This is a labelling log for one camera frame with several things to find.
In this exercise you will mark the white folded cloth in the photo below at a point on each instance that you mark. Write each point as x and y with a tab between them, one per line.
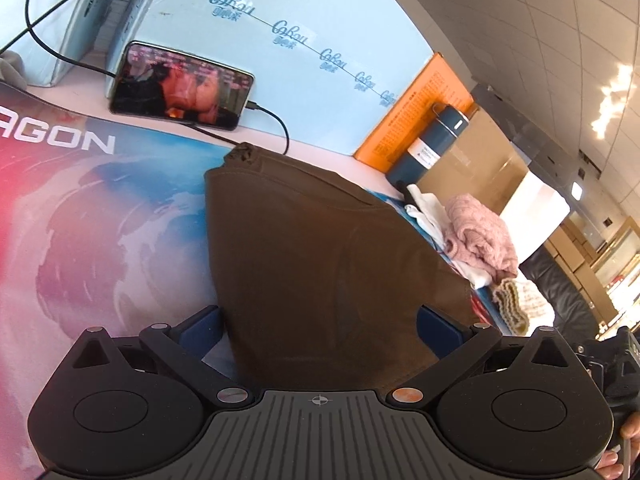
431	216

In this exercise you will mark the black sofa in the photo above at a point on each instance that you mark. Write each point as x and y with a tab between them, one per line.
572	315

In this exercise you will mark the colourful AGON desk mat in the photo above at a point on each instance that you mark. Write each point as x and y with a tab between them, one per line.
109	224

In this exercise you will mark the stacked cardboard boxes background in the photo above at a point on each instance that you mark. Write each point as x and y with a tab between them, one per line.
607	275

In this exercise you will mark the dark teal thermos bottle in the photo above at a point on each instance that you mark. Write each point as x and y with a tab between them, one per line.
423	153

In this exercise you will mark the orange box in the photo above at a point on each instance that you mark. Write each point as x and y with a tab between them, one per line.
437	85

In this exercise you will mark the brown cardboard box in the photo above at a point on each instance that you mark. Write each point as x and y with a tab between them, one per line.
481	162

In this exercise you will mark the pink knitted sweater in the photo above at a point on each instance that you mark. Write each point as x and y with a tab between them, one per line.
478	237

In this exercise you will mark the person's right hand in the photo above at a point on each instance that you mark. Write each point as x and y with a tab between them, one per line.
610	465

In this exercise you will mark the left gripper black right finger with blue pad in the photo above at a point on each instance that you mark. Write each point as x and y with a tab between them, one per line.
460	351

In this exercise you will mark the smartphone playing video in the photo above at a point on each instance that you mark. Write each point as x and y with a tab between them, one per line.
161	83

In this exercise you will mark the cream knitted garment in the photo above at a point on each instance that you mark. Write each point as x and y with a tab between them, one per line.
522	306

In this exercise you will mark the white foam board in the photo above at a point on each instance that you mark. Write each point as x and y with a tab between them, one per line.
532	214

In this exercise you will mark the brown button-up jacket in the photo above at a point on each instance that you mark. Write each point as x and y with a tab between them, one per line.
325	269

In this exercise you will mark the light blue tissue carton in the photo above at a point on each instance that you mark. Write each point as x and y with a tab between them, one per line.
326	71

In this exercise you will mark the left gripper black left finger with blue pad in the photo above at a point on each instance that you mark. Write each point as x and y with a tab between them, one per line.
180	351

